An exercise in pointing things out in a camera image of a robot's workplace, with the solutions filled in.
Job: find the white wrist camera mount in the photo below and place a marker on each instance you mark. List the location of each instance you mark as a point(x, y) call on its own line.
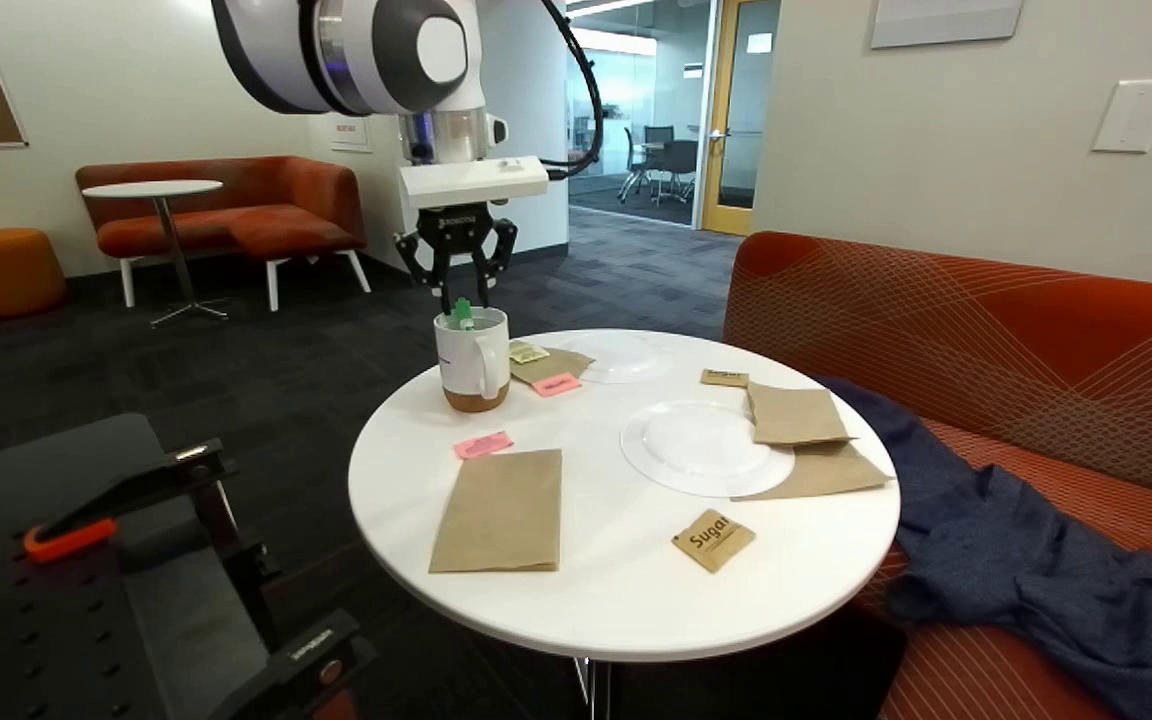
point(468, 180)

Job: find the orange corner sofa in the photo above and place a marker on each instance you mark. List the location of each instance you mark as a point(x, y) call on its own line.
point(1000, 333)

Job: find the grey wall sign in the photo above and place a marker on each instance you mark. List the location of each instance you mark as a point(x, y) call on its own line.
point(940, 20)

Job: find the small white side table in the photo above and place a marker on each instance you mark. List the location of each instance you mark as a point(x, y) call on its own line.
point(159, 188)

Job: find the black clamp stand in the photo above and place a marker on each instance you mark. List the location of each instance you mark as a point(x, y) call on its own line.
point(248, 586)

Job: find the white wall switch plate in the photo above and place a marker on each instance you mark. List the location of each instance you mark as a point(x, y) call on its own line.
point(1133, 112)

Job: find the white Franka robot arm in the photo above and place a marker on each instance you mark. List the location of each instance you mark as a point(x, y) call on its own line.
point(336, 53)

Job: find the pink sweetener packet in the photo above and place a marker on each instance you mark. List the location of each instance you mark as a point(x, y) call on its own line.
point(556, 384)
point(481, 447)

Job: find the large flat brown napkin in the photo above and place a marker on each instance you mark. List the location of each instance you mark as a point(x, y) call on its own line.
point(498, 512)

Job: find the white paper cup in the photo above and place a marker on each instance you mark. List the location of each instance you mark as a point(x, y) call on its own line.
point(472, 362)

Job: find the black office chairs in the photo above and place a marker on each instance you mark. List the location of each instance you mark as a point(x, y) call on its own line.
point(661, 152)

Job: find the brown printed sugar packet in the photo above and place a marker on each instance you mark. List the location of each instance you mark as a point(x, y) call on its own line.
point(714, 543)

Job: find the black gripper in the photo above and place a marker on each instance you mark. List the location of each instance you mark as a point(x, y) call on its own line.
point(457, 235)

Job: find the small plain brown packet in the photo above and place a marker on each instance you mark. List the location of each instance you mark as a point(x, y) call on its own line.
point(725, 377)

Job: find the folded brown napkin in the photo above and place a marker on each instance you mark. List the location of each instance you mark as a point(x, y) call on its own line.
point(836, 475)

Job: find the yellow-green packet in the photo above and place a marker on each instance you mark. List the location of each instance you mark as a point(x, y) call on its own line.
point(526, 352)

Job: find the blue cloth garment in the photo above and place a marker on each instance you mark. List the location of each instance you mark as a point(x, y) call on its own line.
point(1057, 575)

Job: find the wooden door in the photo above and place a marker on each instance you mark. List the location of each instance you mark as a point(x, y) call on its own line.
point(736, 104)

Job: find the white round table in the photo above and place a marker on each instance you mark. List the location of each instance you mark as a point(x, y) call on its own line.
point(603, 586)

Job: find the orange two-seat sofa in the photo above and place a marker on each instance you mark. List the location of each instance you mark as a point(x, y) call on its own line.
point(243, 212)

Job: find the small square brown napkin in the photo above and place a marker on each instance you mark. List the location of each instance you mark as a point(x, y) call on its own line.
point(795, 412)

